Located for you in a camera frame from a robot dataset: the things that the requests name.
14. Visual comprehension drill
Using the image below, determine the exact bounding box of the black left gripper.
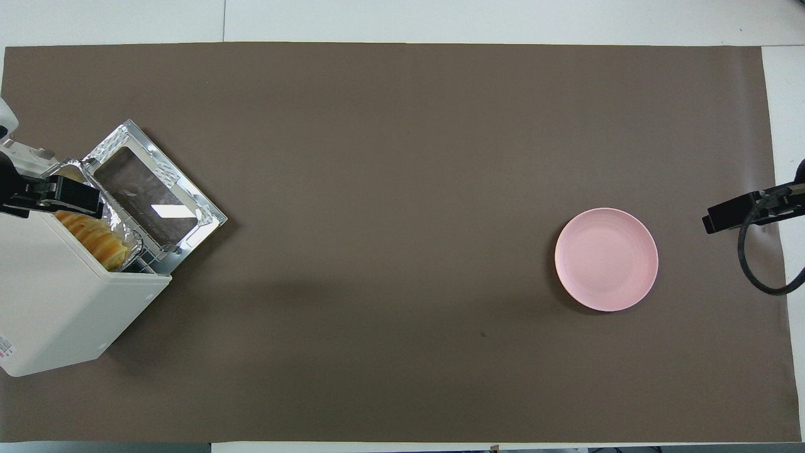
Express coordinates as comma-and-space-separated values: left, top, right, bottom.
0, 162, 105, 220

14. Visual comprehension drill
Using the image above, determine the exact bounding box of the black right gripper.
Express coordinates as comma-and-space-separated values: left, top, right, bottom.
702, 159, 805, 235

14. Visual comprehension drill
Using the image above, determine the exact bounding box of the sliced bread loaf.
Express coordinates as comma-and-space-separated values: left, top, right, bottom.
55, 210, 130, 266

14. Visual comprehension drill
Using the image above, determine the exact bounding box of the aluminium foil tray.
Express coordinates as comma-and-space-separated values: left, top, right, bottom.
47, 157, 145, 273

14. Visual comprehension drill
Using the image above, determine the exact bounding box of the white toaster oven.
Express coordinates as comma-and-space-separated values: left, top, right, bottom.
0, 138, 172, 378

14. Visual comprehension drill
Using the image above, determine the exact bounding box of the glass oven door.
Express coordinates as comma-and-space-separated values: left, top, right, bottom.
82, 119, 228, 276

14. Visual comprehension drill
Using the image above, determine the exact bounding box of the pink plate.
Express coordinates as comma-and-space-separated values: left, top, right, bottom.
554, 208, 659, 313

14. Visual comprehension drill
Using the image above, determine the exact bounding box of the brown table mat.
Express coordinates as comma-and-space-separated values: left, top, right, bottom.
0, 42, 802, 444

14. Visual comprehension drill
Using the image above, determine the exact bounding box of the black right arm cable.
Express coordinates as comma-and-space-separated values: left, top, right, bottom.
737, 192, 805, 296

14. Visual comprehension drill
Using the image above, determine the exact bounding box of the metal wire oven rack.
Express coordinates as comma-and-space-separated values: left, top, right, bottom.
128, 241, 159, 275

